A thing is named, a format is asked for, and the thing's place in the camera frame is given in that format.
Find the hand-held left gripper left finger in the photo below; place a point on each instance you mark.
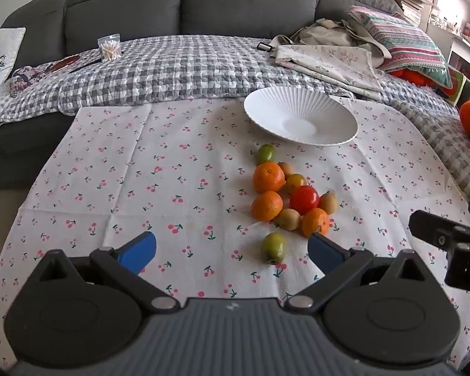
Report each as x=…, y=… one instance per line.
x=141, y=251

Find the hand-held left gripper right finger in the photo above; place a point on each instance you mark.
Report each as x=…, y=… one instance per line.
x=323, y=251

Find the brown kiwi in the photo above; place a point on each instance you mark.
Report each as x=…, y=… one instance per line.
x=328, y=202
x=287, y=167
x=288, y=219

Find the green fruit with reddish side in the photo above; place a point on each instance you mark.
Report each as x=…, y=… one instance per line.
x=273, y=247

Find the red tomato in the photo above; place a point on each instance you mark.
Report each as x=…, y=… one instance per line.
x=304, y=199

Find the yellow orange small fruit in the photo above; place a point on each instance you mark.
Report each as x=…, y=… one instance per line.
x=295, y=181

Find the large orange mandarin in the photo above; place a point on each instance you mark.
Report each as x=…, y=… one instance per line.
x=268, y=177

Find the small green fruit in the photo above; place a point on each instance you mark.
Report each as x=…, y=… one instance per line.
x=265, y=153

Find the white ribbed plate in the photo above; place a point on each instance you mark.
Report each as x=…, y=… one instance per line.
x=282, y=105

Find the cherry print white cloth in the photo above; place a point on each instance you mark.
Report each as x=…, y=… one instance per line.
x=141, y=164

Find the orange plush toy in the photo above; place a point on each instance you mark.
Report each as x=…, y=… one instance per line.
x=409, y=76

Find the striped pink green pillow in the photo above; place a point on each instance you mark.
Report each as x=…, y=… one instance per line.
x=403, y=43

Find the folded floral cloth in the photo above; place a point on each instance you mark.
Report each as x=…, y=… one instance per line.
x=329, y=66

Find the grey white checked blanket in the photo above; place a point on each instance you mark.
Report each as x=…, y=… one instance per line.
x=180, y=66

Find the white shelf unit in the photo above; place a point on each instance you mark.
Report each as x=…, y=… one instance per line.
x=466, y=15

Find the dark red pouch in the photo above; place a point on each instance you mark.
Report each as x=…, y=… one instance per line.
x=62, y=63

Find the clear box of cotton swabs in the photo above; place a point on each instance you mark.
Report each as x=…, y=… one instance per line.
x=109, y=49

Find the floral fabric pouch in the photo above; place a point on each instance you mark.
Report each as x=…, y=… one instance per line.
x=23, y=78

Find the beige fabric bag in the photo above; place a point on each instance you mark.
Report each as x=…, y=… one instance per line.
x=325, y=31

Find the white cushion with teal print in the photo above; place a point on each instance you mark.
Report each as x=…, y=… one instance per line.
x=8, y=62

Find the dark grey sofa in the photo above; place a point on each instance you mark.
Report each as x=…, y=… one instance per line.
x=141, y=0

